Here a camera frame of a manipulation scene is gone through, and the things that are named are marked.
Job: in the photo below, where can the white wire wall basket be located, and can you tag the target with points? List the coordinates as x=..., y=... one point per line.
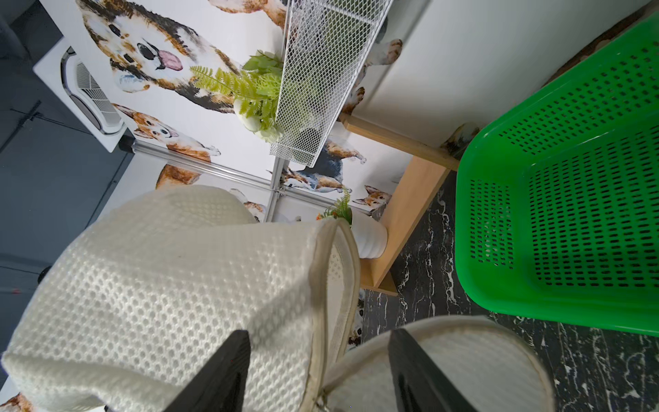
x=328, y=45

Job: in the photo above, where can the wooden shelf stand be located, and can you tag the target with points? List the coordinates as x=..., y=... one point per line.
x=420, y=183

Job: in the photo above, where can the artificial fern and white flowers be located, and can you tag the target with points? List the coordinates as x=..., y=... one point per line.
x=254, y=89

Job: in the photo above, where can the artificial flower plant in pot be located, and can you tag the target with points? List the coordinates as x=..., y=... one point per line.
x=339, y=210

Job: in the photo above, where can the white plant pot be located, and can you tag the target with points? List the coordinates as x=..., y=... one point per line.
x=370, y=236

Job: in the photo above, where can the green plastic basket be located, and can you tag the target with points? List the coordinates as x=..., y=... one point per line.
x=557, y=200

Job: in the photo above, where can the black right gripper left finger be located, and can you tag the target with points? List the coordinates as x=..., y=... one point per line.
x=220, y=384

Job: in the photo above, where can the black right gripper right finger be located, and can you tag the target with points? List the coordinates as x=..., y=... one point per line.
x=418, y=382

